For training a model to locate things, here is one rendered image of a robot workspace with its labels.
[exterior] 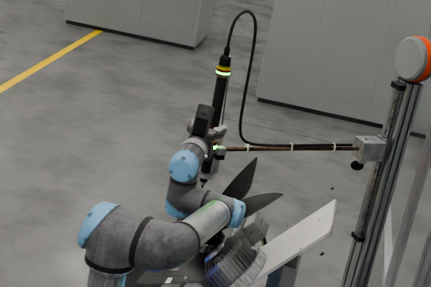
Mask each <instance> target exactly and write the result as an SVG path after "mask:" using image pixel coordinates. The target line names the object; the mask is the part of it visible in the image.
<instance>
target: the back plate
mask: <svg viewBox="0 0 431 287"><path fill-rule="evenodd" d="M336 207H337V200H336V199H334V200H333V201H331V202H329V203H328V204H327V205H325V206H323V207H322V208H321V209H319V210H317V211H316V212H314V213H313V214H311V215H310V216H308V217H307V218H305V219H304V220H302V221H301V222H299V223H298V224H296V225H294V226H293V227H291V228H290V229H288V230H287V231H286V232H284V233H282V234H281V235H279V236H277V237H276V238H275V239H273V240H271V241H270V242H269V243H267V244H265V245H264V246H263V247H261V248H260V249H261V250H262V252H263V253H264V254H265V255H266V257H267V260H266V263H265V265H264V267H263V269H262V270H261V272H260V273H259V274H258V275H257V277H256V278H255V279H254V280H253V281H252V282H251V283H250V284H249V285H248V286H247V287H249V286H251V285H252V284H254V283H256V282H257V281H259V280H261V279H262V278H263V277H265V276H267V275H268V274H270V273H271V272H273V271H275V270H276V269H277V268H280V267H281V266H282V265H284V264H286V263H287V262H289V261H290V260H292V259H294V258H295V257H296V256H299V255H300V254H301V253H303V252H305V251H306V250H308V249H309V248H311V247H313V246H314V245H315V244H317V243H319V242H320V241H322V240H324V239H325V238H327V237H328V236H330V235H331V234H333V231H334V222H335V213H336Z"/></svg>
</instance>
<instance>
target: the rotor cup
mask: <svg viewBox="0 0 431 287"><path fill-rule="evenodd" d="M223 238H224V233H223V232H222V231H221V232H217V233H216V234H215V235H213V237H211V238H210V239H209V240H208V241H207V242H205V243H204V245H206V246H207V247H206V249H205V251H204V254H205V256H207V255H208V254H210V253H211V252H212V251H213V250H214V249H215V248H216V247H217V246H218V245H219V244H220V243H221V242H222V240H223Z"/></svg>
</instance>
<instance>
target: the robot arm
mask: <svg viewBox="0 0 431 287"><path fill-rule="evenodd" d="M214 110H215V109H214V107H213V106H209V105H206V104H198V108H197V112H196V116H195V119H192V120H190V121H189V122H188V124H187V131H188V132H189V133H190V136H189V138H188V139H187V140H186V141H184V142H183V144H182V145H181V147H180V148H179V149H178V151H177V152H176V153H175V154H174V155H173V157H172V158H171V160H170V163H169V172H170V178H169V185H168V189H167V193H166V196H165V210H166V212H167V213H168V214H169V215H170V216H172V217H175V218H177V217H179V218H185V219H184V220H182V221H175V222H172V223H169V222H165V221H163V220H159V219H157V218H153V217H150V216H147V215H145V214H142V213H139V212H137V211H133V210H131V209H128V208H125V207H122V206H121V205H120V204H113V203H111V202H106V201H104V202H100V203H98V204H96V205H95V206H94V207H93V208H92V209H91V210H90V212H89V213H88V215H87V216H86V217H85V219H84V221H83V223H82V225H81V227H80V230H79V233H78V245H79V246H80V247H81V248H82V249H86V252H85V263H86V264H87V266H88V267H89V268H90V269H89V276H88V280H87V287H124V285H125V282H126V276H127V274H128V273H130V272H131V271H132V270H133V269H134V268H139V269H141V270H146V271H164V270H170V269H173V268H177V267H180V266H182V265H184V264H186V263H188V262H190V261H191V260H192V259H193V258H195V257H196V256H197V254H198V252H199V250H200V248H201V246H202V245H203V244H204V243H205V242H207V241H208V240H209V239H210V238H211V237H213V235H215V234H216V233H217V232H219V231H220V230H221V229H222V228H223V227H224V226H228V227H233V228H238V227H239V226H240V225H241V223H242V220H243V218H244V214H245V211H246V205H245V203H244V202H242V201H239V200H237V199H235V198H231V197H228V196H225V195H222V194H220V193H216V192H213V191H210V190H207V189H204V188H201V187H198V186H196V185H197V181H198V173H199V168H200V166H201V164H202V163H203V161H204V160H206V161H209V160H210V158H211V157H212V155H213V150H214V142H213V141H217V144H218V145H221V144H222V142H223V138H224V134H225V133H226V132H227V129H228V126H227V125H226V124H223V125H221V126H219V127H214V128H213V129H210V124H211V121H212V117H213V114H214ZM191 213H192V214H191ZM190 214H191V215H190Z"/></svg>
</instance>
